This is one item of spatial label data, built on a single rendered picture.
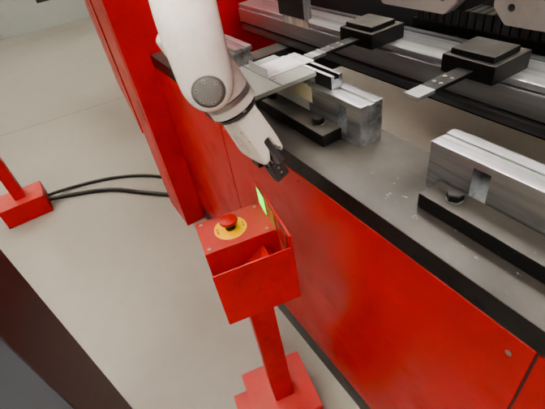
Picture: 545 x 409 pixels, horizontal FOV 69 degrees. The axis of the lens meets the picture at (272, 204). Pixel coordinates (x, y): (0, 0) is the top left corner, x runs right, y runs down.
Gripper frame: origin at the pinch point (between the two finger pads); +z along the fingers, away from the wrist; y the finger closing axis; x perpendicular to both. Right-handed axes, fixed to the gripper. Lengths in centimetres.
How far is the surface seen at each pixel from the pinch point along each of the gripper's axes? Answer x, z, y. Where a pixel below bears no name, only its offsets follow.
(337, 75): 25.7, -1.1, -7.7
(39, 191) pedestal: -70, 32, -197
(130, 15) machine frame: 18, -21, -106
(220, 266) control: -21.2, 11.1, -4.5
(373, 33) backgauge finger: 43.5, 1.2, -14.0
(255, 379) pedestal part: -40, 68, -20
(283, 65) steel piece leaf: 22.2, -5.0, -21.4
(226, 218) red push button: -13.2, 5.3, -7.3
